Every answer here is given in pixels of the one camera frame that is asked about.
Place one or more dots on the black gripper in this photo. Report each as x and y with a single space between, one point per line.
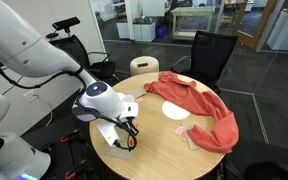
125 127

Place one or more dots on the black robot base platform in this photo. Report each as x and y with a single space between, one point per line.
57 156

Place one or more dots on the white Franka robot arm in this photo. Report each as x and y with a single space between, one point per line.
17 43

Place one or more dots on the pink sugar packet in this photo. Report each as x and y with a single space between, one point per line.
179 131
138 100

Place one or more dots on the white mug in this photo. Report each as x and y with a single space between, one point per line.
129 98

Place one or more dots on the orange red sweater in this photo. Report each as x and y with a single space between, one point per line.
197 100

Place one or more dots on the black padded office chair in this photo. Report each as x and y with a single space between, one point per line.
74 50

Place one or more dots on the low white cabinet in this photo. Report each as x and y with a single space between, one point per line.
144 31

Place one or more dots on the blue bin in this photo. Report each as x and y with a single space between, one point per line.
161 32

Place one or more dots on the black mesh office chair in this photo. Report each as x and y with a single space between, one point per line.
210 53

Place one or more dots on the black round chair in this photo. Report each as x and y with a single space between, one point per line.
267 160

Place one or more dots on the beige utility cart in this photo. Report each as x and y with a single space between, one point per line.
192 13

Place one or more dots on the wooden door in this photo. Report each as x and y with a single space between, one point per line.
250 30

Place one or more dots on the white wall outlet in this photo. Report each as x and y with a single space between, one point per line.
30 95

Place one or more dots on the black camera on stand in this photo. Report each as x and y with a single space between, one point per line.
66 23

